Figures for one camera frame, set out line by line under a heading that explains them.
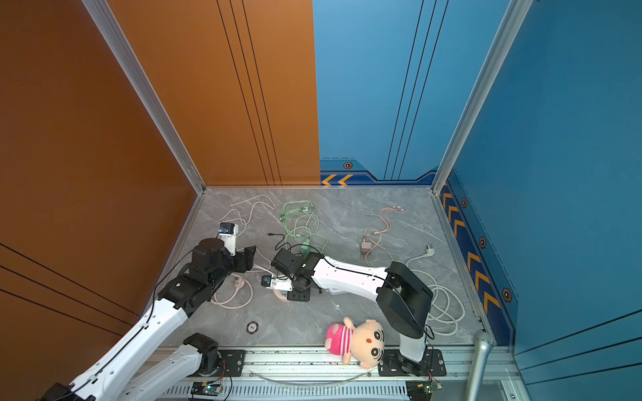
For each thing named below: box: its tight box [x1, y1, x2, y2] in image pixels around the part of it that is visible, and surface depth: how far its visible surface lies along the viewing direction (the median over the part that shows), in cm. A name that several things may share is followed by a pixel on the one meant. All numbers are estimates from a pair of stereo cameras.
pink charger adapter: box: [361, 238, 372, 253], surface depth 99 cm
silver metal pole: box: [465, 330, 495, 401], surface depth 72 cm
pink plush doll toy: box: [324, 316, 386, 370], surface depth 73 cm
